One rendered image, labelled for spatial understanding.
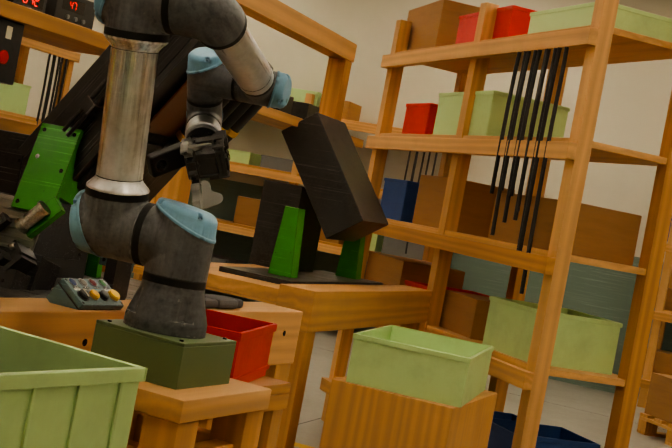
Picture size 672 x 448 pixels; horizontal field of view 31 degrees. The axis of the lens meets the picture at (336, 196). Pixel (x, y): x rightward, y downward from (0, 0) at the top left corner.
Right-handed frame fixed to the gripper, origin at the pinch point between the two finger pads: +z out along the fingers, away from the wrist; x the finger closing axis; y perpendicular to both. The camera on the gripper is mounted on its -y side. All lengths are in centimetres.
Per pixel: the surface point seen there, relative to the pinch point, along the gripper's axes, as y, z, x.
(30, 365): -16, 70, -13
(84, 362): -8, 74, -15
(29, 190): -41, -42, 16
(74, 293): -29.2, -8.9, 25.1
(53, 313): -31.6, 1.2, 22.8
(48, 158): -36, -46, 11
